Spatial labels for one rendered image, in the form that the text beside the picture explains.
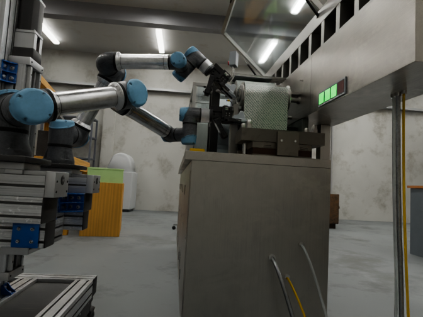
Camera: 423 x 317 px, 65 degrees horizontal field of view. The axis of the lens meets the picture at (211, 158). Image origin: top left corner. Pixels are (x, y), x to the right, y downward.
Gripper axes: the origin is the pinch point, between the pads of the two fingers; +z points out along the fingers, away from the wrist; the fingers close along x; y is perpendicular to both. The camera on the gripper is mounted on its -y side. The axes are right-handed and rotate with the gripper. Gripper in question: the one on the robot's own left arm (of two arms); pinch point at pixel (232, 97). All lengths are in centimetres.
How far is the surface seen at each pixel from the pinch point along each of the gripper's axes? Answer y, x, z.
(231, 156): -29.9, -33.5, 19.1
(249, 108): -0.2, -7.8, 10.5
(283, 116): 9.4, -7.8, 26.5
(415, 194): 147, 229, 247
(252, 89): 8.5, -7.5, 4.8
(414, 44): 20, -91, 31
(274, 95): 14.3, -7.9, 15.1
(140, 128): -12, 718, -155
